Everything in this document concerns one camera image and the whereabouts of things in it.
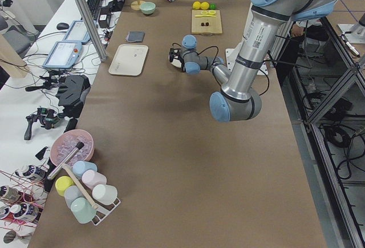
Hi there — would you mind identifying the beige plate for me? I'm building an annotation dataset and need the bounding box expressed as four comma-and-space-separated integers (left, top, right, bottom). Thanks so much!
171, 59, 182, 69

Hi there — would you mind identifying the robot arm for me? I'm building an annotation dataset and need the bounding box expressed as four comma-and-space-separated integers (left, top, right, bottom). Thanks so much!
179, 0, 336, 122

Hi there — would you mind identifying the cream rabbit tray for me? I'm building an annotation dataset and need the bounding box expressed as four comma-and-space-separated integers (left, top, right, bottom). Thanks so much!
108, 44, 148, 76

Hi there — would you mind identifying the grey folded cloth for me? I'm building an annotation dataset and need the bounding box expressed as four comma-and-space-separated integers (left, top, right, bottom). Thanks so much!
125, 31, 145, 43

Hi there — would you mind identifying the bamboo cutting board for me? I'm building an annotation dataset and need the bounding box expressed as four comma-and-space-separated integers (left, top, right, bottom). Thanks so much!
191, 10, 223, 35

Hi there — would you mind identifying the yellow lemon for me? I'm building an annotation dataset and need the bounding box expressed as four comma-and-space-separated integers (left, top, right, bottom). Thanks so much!
192, 1, 201, 10
200, 2, 210, 10

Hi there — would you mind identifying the metal rod black tip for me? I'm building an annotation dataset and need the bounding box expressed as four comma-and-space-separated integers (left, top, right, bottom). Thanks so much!
47, 141, 84, 180

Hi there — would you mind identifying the mint green bowl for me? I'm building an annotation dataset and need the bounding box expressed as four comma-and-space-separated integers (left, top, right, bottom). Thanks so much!
140, 2, 156, 15

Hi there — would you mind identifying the green lime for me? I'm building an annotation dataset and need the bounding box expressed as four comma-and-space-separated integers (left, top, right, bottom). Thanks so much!
209, 3, 216, 10

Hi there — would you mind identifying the white cup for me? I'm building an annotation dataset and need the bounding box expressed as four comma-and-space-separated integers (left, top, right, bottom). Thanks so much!
92, 184, 117, 205

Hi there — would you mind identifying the pink cup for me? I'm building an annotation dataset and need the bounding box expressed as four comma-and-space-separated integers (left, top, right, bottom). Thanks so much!
82, 169, 107, 190

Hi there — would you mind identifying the blue cup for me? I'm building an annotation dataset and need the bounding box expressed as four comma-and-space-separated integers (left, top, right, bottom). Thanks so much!
72, 161, 98, 179

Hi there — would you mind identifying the pink bowl with ice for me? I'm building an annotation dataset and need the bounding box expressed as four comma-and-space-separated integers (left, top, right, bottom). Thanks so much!
50, 129, 95, 166

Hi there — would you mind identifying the wooden stick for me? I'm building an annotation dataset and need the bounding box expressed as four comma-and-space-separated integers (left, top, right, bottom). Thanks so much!
62, 164, 98, 209

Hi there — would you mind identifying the white cup rack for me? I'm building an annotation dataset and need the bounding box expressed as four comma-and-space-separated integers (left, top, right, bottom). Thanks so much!
91, 198, 121, 226

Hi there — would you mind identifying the teach pendant tablet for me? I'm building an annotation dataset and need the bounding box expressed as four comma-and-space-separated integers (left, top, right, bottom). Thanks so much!
43, 41, 82, 70
63, 20, 91, 44

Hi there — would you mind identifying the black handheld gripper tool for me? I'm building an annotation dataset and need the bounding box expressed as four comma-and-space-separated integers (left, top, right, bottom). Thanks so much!
24, 107, 60, 140

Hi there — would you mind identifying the grey cup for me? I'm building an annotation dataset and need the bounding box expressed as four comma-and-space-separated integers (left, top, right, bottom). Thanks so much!
64, 185, 84, 209

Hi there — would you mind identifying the yellow cup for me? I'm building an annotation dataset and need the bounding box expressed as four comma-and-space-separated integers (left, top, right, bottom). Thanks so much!
55, 176, 75, 197

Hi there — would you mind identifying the black keyboard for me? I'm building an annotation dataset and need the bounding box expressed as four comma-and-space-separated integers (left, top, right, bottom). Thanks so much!
87, 0, 102, 20

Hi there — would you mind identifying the mint green cup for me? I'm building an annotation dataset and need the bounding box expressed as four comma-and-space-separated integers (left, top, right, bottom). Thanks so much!
70, 197, 96, 224

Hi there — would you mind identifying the black computer mouse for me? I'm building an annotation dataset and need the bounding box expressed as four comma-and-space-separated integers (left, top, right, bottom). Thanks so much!
56, 22, 70, 30

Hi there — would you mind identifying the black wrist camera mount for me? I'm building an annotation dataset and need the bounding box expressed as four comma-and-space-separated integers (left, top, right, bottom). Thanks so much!
169, 48, 184, 63

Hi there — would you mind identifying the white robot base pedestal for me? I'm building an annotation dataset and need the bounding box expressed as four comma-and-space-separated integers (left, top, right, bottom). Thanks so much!
225, 47, 269, 75

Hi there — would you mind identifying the aluminium frame post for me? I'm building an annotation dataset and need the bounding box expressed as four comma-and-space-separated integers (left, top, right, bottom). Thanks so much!
75, 0, 107, 62

